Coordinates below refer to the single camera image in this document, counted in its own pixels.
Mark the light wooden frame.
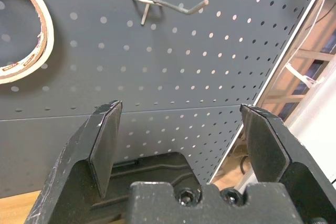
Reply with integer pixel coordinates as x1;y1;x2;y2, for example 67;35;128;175
262;0;336;120

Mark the white tape roll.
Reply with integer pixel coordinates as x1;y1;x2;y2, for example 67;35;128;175
0;0;55;85

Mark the white cable with connector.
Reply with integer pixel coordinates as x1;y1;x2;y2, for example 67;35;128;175
285;0;333;90

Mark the metal peg hook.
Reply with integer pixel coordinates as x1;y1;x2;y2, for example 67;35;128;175
131;0;210;26

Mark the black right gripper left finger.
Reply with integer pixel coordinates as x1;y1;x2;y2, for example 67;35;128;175
25;100;123;224

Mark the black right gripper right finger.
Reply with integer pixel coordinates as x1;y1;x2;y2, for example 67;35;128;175
240;103;336;224

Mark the grey metal pegboard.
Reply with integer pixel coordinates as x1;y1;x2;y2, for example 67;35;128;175
0;0;332;199

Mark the white rounded machine housing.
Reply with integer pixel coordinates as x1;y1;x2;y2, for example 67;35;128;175
285;73;336;184

